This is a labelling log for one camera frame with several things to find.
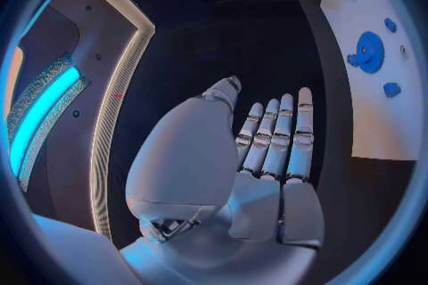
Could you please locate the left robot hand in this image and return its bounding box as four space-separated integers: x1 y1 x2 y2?
118 75 327 285

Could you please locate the blue gear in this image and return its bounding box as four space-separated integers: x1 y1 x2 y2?
355 31 385 75

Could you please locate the blue plug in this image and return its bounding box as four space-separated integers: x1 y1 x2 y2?
382 17 399 33
382 82 402 98

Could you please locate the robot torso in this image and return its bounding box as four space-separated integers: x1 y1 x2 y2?
5 0 157 241

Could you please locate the glowing light bar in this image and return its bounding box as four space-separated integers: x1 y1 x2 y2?
9 67 81 177

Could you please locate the white task board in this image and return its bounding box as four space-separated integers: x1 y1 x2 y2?
319 0 423 162

